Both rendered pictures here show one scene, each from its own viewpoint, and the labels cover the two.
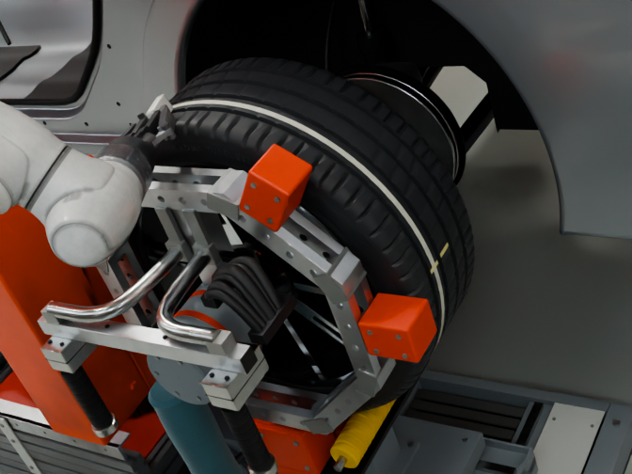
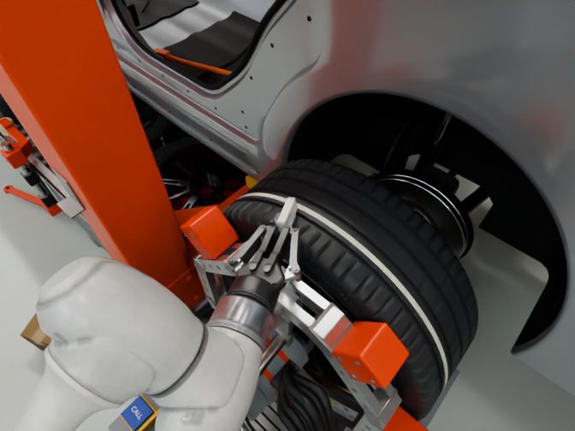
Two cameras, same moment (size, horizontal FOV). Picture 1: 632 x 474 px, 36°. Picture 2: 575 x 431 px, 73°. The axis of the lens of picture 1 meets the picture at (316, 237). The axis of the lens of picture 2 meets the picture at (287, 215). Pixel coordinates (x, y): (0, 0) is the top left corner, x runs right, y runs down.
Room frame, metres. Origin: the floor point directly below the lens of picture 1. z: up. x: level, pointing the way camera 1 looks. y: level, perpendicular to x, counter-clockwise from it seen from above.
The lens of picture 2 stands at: (1.02, 0.17, 1.76)
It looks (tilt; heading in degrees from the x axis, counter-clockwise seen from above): 52 degrees down; 0
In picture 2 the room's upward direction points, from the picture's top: straight up
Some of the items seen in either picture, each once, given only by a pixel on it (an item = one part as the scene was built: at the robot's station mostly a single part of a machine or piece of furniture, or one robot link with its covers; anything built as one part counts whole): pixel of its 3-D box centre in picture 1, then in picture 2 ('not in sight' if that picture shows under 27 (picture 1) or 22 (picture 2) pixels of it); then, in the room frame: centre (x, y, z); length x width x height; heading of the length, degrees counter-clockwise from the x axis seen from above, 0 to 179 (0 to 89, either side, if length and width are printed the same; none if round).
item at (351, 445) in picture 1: (372, 409); not in sight; (1.35, 0.01, 0.51); 0.29 x 0.06 x 0.06; 139
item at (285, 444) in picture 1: (309, 431); not in sight; (1.38, 0.15, 0.48); 0.16 x 0.12 x 0.17; 139
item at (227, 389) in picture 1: (235, 374); not in sight; (1.08, 0.18, 0.93); 0.09 x 0.05 x 0.05; 139
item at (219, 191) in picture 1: (235, 306); (285, 339); (1.35, 0.17, 0.85); 0.54 x 0.07 x 0.54; 49
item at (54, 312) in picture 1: (108, 265); not in sight; (1.32, 0.33, 1.03); 0.19 x 0.18 x 0.11; 139
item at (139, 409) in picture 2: not in sight; (138, 413); (1.27, 0.62, 0.47); 0.07 x 0.07 x 0.02; 49
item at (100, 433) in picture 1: (87, 397); not in sight; (1.29, 0.45, 0.83); 0.04 x 0.04 x 0.16
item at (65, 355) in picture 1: (73, 341); not in sight; (1.31, 0.43, 0.93); 0.09 x 0.05 x 0.05; 139
